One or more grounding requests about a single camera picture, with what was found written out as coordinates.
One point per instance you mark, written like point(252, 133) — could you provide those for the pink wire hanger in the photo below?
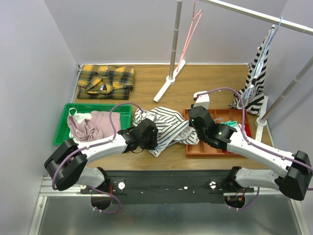
point(196, 17)

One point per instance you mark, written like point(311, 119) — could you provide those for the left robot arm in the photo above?
point(67, 166)

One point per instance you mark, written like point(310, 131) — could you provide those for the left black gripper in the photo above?
point(151, 138)

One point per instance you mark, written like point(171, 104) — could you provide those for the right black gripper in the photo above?
point(190, 123)

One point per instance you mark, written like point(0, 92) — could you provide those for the mauve pink garment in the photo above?
point(91, 126)

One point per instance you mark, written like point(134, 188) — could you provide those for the brown wooden compartment box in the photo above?
point(203, 150)

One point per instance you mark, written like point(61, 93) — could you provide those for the wide striped hung tank top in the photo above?
point(256, 98)

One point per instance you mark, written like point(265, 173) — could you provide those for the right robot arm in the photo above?
point(289, 173)

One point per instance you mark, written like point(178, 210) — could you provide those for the metal clothes rack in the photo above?
point(261, 120)

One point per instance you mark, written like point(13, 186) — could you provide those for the white black striped tank top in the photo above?
point(155, 113)

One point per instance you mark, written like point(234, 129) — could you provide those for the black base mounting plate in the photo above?
point(171, 186)

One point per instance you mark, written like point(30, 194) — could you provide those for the green plastic tray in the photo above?
point(62, 132)

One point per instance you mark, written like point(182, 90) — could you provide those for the yellow plaid shirt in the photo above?
point(105, 82)

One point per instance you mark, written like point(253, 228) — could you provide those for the blue wire hanger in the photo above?
point(172, 130)

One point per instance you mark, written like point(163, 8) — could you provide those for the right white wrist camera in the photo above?
point(201, 99)

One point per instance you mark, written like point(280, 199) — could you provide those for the blue hanger holding top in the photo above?
point(260, 62)

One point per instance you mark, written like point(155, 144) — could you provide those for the mint green sock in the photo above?
point(230, 123)

